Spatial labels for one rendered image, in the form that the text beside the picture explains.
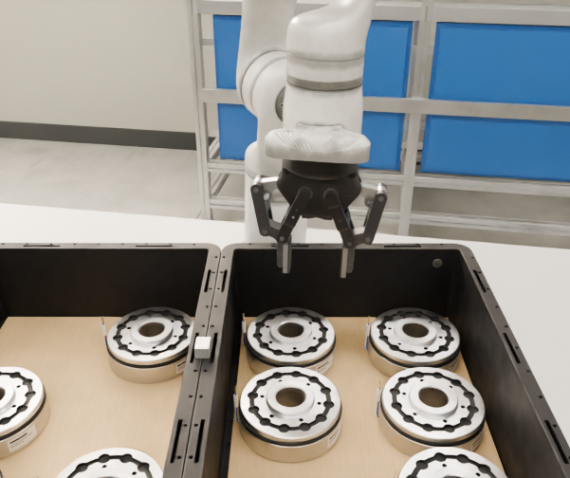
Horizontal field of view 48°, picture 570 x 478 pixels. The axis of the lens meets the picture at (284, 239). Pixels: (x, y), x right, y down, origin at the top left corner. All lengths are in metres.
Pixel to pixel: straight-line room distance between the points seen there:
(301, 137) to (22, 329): 0.46
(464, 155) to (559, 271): 1.33
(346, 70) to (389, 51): 1.82
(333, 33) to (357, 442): 0.39
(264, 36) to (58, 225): 0.69
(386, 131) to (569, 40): 0.68
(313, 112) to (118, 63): 3.07
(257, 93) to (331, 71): 0.26
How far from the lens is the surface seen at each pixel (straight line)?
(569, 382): 1.00
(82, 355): 0.80
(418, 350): 0.73
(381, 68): 2.41
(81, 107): 3.79
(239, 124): 2.55
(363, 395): 0.72
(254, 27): 0.85
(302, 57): 0.57
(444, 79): 2.42
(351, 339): 0.79
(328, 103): 0.58
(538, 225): 2.68
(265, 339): 0.73
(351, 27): 0.57
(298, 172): 0.60
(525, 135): 2.52
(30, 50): 3.83
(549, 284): 1.21
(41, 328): 0.86
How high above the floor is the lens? 1.32
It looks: 30 degrees down
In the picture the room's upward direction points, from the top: straight up
